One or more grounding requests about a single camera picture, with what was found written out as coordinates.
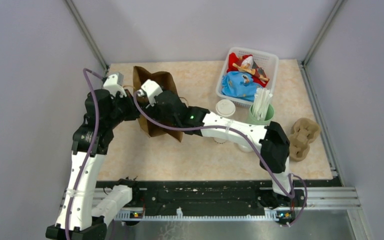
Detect brown paper bag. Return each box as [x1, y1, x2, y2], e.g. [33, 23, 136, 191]
[132, 65, 185, 143]

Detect blue snack packet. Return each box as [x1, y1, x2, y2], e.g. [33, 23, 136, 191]
[221, 71, 262, 102]

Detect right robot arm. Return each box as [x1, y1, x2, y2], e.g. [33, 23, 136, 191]
[149, 90, 295, 206]

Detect white plastic basket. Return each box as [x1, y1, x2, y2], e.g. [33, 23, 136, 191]
[215, 47, 279, 107]

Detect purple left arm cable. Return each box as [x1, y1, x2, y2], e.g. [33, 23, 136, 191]
[64, 67, 107, 240]

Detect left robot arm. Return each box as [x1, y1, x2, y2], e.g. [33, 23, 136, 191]
[45, 89, 141, 240]

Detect green straw holder cup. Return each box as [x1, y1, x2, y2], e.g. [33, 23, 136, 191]
[245, 104, 275, 125]

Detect brown cardboard cup carrier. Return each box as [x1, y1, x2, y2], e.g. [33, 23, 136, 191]
[288, 117, 321, 162]

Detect white cup lid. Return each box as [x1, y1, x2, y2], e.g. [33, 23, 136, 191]
[215, 99, 236, 118]

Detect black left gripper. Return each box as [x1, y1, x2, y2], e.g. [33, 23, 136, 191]
[105, 88, 144, 128]

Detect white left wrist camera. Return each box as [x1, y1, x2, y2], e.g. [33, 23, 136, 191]
[102, 72, 127, 98]

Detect stack of white lids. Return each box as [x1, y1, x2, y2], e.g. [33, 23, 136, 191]
[237, 144, 253, 153]

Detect red snack packet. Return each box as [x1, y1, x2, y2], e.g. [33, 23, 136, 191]
[226, 52, 270, 88]

